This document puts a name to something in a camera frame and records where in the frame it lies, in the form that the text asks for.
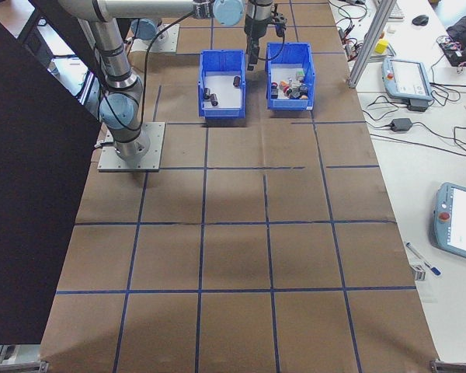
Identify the blue bin of coloured buttons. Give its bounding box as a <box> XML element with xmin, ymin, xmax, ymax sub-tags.
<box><xmin>266</xmin><ymin>41</ymin><xmax>315</xmax><ymax>111</ymax></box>

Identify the dark background desk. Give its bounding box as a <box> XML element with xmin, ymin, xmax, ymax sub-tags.
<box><xmin>17</xmin><ymin>13</ymin><xmax>54</xmax><ymax>55</ymax></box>

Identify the aluminium corner rail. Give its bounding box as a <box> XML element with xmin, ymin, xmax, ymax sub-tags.
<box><xmin>0</xmin><ymin>360</ymin><xmax>50</xmax><ymax>373</ymax></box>
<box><xmin>429</xmin><ymin>359</ymin><xmax>466</xmax><ymax>373</ymax></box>

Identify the metal frame bar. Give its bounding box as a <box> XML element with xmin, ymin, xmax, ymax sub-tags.
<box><xmin>75</xmin><ymin>69</ymin><xmax>102</xmax><ymax>113</ymax></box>

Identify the circuit board with wires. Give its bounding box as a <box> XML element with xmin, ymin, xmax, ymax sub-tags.
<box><xmin>436</xmin><ymin>34</ymin><xmax>463</xmax><ymax>51</ymax></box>

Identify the aluminium profile end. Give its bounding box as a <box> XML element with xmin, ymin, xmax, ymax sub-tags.
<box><xmin>0</xmin><ymin>343</ymin><xmax>19</xmax><ymax>363</ymax></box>

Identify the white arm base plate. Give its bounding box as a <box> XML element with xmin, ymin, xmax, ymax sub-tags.
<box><xmin>96</xmin><ymin>121</ymin><xmax>167</xmax><ymax>173</ymax></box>
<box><xmin>128</xmin><ymin>23</ymin><xmax>181</xmax><ymax>54</ymax></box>

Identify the black power adapter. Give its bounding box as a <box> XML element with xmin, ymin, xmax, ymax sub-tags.
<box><xmin>389</xmin><ymin>117</ymin><xmax>414</xmax><ymax>133</ymax></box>

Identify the white blue pen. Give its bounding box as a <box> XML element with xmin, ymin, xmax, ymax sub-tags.
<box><xmin>405</xmin><ymin>241</ymin><xmax>443</xmax><ymax>277</ymax></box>

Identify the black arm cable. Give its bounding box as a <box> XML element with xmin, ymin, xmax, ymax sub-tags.
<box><xmin>139</xmin><ymin>9</ymin><xmax>197</xmax><ymax>131</ymax></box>

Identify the aluminium profile post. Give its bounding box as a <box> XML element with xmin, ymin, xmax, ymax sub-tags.
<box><xmin>347</xmin><ymin>0</ymin><xmax>397</xmax><ymax>89</ymax></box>

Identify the black table cable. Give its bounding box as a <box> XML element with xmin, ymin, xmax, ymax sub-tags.
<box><xmin>429</xmin><ymin>80</ymin><xmax>466</xmax><ymax>114</ymax></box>
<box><xmin>411</xmin><ymin>120</ymin><xmax>466</xmax><ymax>159</ymax></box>
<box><xmin>361</xmin><ymin>94</ymin><xmax>400</xmax><ymax>129</ymax></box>

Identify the blue grey teach pendant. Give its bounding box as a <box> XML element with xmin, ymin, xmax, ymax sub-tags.
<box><xmin>380</xmin><ymin>57</ymin><xmax>435</xmax><ymax>103</ymax></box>
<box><xmin>429</xmin><ymin>181</ymin><xmax>466</xmax><ymax>266</ymax></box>

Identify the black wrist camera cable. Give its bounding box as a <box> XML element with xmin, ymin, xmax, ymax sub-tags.
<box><xmin>256</xmin><ymin>26</ymin><xmax>287</xmax><ymax>61</ymax></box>

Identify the blue bin of black cylinders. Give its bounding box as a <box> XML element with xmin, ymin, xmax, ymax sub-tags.
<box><xmin>197</xmin><ymin>49</ymin><xmax>248</xmax><ymax>119</ymax></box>

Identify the white keyboard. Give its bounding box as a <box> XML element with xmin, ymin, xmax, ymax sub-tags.
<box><xmin>388</xmin><ymin>0</ymin><xmax>407</xmax><ymax>21</ymax></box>

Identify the black frame cover panel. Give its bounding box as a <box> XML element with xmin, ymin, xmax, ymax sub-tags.
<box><xmin>0</xmin><ymin>6</ymin><xmax>103</xmax><ymax>346</ymax></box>
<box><xmin>27</xmin><ymin>0</ymin><xmax>106</xmax><ymax>78</ymax></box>

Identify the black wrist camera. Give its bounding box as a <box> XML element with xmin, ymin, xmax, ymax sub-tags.
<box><xmin>270</xmin><ymin>5</ymin><xmax>288</xmax><ymax>38</ymax></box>

